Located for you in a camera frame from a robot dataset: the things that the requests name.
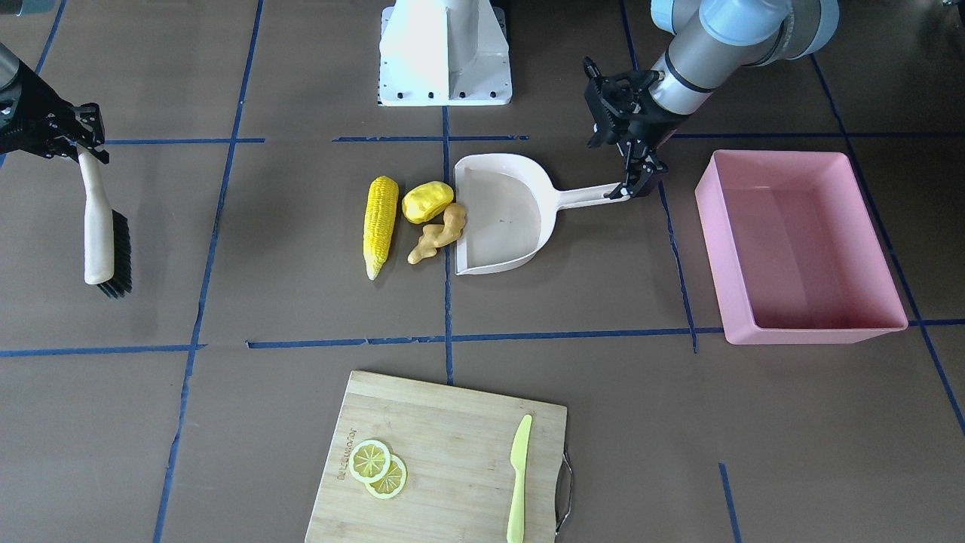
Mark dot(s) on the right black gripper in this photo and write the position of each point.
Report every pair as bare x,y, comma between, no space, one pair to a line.
29,108

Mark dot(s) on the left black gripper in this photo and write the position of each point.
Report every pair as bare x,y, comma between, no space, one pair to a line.
653,128

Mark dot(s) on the beige brush with black bristles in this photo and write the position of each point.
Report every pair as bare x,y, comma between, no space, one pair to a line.
106,234

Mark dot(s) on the beige plastic dustpan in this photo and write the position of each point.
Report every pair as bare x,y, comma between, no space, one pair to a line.
511,210

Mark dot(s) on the yellow toy potato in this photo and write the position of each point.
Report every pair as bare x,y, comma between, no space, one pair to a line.
423,203

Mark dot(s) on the tan toy ginger root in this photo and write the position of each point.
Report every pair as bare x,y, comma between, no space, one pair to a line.
436,236

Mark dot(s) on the yellow toy corn cob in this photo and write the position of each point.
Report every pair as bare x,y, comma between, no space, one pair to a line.
379,223

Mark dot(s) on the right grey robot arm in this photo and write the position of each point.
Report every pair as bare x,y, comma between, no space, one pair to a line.
7,64

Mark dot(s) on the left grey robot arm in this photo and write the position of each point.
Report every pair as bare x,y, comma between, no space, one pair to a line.
713,39

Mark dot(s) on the pink plastic bin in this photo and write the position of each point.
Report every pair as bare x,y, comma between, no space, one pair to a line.
794,256

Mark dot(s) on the green plastic toy knife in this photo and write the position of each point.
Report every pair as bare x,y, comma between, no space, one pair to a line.
516,523

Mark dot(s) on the bamboo cutting board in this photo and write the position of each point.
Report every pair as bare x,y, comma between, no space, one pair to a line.
456,447

